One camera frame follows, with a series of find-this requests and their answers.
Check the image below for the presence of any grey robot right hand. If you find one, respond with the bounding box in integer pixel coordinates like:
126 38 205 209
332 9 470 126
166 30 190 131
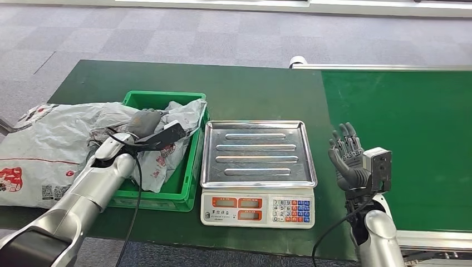
327 122 371 192

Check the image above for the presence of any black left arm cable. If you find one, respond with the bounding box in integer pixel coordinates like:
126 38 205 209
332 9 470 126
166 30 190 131
107 127 148 267

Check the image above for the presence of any green conveyor belt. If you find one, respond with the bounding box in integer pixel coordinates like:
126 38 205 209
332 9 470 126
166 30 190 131
322 70 472 233

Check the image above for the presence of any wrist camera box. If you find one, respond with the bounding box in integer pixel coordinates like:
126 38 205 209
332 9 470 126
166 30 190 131
362 147 393 193
135 120 187 152

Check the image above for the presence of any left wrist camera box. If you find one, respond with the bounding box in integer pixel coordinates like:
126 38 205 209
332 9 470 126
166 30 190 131
135 120 187 152

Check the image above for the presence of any green plastic crate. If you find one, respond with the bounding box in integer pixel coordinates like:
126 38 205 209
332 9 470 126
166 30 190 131
109 90 210 213

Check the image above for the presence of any aluminium conveyor frame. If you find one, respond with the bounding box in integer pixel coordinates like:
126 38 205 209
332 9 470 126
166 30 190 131
289 55 472 267

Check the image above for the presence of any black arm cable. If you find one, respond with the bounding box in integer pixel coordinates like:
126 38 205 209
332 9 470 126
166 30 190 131
107 127 148 267
311 193 375 267

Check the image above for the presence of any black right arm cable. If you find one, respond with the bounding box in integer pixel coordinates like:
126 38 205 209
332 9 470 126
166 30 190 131
311 193 375 267

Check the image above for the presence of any large grey courier bag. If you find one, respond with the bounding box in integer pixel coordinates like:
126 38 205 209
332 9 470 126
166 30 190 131
0 103 111 210

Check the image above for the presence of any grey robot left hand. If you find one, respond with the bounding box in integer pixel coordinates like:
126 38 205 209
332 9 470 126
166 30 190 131
125 108 165 140

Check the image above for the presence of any grey parcel bag red print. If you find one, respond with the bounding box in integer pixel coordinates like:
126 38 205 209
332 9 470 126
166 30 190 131
140 141 189 194
86 98 208 156

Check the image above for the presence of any steel scale tray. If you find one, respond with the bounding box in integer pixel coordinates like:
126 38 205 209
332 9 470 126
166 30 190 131
200 120 318 189

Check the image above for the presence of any dark green table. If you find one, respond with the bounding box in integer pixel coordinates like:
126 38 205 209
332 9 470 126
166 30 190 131
0 60 358 261

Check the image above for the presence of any white electronic scale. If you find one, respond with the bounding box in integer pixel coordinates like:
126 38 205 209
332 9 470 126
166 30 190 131
200 120 318 230

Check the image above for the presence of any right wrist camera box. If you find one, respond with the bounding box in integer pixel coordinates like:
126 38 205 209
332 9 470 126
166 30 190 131
362 147 393 193

